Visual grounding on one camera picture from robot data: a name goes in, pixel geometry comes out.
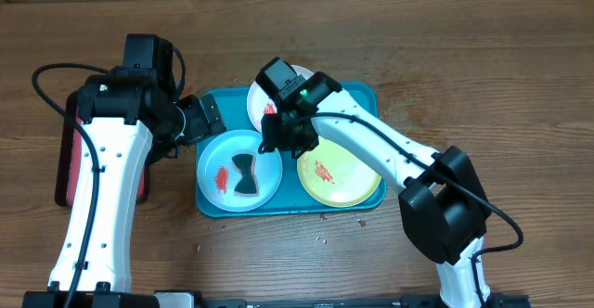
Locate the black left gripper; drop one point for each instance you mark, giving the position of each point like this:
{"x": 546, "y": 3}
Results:
{"x": 199, "y": 131}

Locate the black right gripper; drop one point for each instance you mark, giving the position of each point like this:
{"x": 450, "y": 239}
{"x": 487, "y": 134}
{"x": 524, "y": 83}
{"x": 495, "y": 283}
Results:
{"x": 282, "y": 141}

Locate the light blue plate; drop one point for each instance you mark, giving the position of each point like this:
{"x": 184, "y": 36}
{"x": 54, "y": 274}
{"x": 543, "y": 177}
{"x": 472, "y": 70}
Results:
{"x": 217, "y": 175}

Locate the dark green bow-shaped sponge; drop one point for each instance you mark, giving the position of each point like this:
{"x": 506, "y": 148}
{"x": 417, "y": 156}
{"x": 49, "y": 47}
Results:
{"x": 247, "y": 185}

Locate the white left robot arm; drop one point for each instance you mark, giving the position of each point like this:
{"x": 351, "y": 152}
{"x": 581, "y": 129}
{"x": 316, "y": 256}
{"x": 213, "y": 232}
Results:
{"x": 126, "y": 122}

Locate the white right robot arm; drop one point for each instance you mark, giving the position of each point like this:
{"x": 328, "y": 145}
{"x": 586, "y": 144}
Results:
{"x": 441, "y": 199}

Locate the teal plastic tray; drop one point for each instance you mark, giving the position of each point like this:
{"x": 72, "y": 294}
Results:
{"x": 291, "y": 197}

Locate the dark red tray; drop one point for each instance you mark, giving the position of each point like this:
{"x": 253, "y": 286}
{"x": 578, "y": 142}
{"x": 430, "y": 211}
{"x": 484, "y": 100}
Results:
{"x": 70, "y": 162}

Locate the white plate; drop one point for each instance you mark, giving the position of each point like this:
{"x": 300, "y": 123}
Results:
{"x": 259, "y": 103}

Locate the yellow plate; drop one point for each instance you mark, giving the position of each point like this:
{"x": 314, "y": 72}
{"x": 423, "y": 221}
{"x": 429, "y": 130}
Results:
{"x": 335, "y": 177}

